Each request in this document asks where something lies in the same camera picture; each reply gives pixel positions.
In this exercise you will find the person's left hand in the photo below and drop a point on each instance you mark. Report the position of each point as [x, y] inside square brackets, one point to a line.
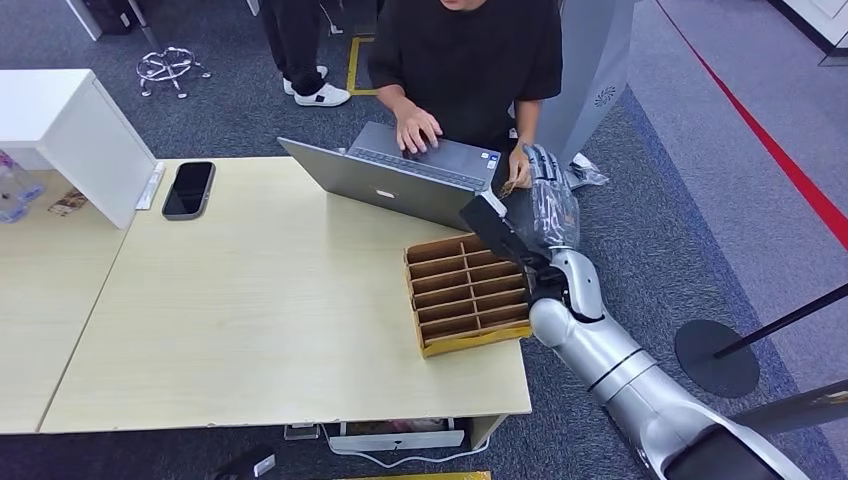
[519, 166]

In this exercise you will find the person's right hand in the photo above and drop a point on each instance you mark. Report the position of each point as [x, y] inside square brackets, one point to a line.
[417, 129]

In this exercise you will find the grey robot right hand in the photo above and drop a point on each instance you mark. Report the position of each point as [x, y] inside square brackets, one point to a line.
[553, 205]

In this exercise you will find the small brown card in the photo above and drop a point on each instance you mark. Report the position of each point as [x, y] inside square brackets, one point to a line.
[509, 189]

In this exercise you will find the person's right forearm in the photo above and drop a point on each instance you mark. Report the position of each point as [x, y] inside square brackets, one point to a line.
[396, 100]

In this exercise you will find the person's left forearm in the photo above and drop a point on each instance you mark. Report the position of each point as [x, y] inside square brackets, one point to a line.
[526, 122]

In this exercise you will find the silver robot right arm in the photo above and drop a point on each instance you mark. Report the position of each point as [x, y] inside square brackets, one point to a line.
[636, 391]

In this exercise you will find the seated person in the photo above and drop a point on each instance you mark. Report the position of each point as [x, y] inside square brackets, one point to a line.
[467, 60]

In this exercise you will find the cardboard slotted card organizer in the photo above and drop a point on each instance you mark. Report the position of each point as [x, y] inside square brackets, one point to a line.
[464, 295]

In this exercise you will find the standing person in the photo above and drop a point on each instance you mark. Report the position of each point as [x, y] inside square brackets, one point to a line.
[298, 46]

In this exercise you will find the clear plastic bag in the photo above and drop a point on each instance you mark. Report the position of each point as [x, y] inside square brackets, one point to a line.
[590, 173]

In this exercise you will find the grey laptop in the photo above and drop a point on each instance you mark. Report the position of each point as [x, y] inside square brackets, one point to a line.
[384, 185]

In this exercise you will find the grey kiosk column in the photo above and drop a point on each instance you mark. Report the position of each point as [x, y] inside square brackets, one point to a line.
[590, 66]

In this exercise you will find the black stanchion round base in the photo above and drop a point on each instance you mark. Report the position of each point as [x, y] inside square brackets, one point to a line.
[715, 361]

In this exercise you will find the black smartphone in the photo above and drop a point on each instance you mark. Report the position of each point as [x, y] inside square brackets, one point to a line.
[189, 190]

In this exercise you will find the chrome chair base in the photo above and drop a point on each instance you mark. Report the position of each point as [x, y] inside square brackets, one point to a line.
[166, 68]

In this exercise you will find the white paper strip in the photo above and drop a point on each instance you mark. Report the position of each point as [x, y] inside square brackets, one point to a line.
[151, 187]

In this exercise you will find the white drawer unit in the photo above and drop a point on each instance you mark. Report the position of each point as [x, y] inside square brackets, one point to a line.
[397, 438]

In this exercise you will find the chrome stanchion with dark pole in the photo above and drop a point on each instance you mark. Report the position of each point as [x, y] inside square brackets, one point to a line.
[795, 409]

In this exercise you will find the white counter with dark edge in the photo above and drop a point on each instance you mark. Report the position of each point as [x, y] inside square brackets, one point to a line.
[818, 23]

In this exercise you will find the white cabinet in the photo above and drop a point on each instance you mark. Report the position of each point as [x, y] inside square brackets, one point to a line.
[79, 132]

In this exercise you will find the white furniture piece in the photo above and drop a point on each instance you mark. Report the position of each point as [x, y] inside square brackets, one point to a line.
[83, 16]

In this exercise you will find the printed snack packet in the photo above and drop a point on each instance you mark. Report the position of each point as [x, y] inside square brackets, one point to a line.
[68, 202]

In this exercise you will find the clear water bottle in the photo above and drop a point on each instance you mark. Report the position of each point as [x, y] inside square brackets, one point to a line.
[20, 182]
[12, 212]

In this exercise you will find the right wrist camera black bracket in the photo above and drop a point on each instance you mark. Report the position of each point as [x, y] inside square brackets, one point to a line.
[493, 225]

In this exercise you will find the wrist camera black bracket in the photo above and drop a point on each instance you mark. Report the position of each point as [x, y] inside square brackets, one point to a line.
[493, 225]
[242, 464]

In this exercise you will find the small clear bracket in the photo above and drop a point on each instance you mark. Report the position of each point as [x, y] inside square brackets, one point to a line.
[302, 432]

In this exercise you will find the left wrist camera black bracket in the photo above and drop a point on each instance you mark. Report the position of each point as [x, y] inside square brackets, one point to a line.
[242, 464]

